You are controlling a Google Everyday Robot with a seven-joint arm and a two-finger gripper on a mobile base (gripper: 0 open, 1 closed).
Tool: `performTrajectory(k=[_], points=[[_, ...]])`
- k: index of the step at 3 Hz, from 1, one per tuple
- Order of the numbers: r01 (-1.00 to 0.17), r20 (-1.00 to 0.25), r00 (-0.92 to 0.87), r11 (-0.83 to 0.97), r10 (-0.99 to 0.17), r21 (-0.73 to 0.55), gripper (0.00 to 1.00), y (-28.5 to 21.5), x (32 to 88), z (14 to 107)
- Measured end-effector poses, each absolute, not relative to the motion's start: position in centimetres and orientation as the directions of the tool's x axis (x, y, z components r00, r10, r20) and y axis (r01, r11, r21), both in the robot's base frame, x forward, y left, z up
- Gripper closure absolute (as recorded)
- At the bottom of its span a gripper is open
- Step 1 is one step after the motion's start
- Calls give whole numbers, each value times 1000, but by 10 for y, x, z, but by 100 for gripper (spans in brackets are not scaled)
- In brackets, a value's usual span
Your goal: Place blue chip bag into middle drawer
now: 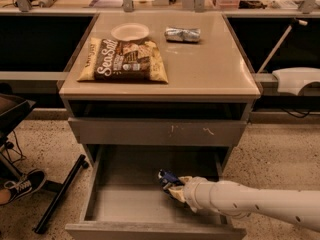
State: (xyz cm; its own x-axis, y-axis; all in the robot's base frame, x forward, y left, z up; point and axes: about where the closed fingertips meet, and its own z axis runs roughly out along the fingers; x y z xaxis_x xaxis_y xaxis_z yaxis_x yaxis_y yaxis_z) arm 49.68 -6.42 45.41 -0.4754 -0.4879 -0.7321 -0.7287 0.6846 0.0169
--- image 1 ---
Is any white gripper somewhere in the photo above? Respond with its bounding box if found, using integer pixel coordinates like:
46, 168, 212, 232
169, 176, 213, 213

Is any blue chip bag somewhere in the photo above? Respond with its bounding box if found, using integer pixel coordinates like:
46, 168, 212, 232
158, 169, 184, 195

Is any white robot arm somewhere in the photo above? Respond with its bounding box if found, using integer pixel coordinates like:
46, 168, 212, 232
162, 175, 320, 232

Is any open grey middle drawer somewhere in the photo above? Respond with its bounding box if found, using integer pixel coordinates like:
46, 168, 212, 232
66, 146, 246, 240

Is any grey drawer cabinet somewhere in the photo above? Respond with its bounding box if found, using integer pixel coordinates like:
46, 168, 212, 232
60, 11, 260, 164

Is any closed grey top drawer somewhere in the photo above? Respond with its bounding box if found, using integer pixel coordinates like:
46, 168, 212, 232
68, 117, 246, 146

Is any sea salt cracker bag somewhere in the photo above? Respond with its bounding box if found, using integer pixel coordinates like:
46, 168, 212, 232
78, 37, 168, 83

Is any black white sneaker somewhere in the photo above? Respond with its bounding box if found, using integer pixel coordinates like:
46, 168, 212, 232
0, 169, 46, 205

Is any silver foil snack wrapper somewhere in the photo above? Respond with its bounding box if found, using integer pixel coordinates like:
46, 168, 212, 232
164, 27, 201, 43

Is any white curved base cover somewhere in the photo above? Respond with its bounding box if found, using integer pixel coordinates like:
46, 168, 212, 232
272, 67, 320, 95

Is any black rolling stand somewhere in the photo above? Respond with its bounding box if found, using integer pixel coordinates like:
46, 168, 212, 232
0, 93, 90, 235

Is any white stick with black tip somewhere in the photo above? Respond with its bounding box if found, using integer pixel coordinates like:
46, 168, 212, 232
257, 18, 308, 73

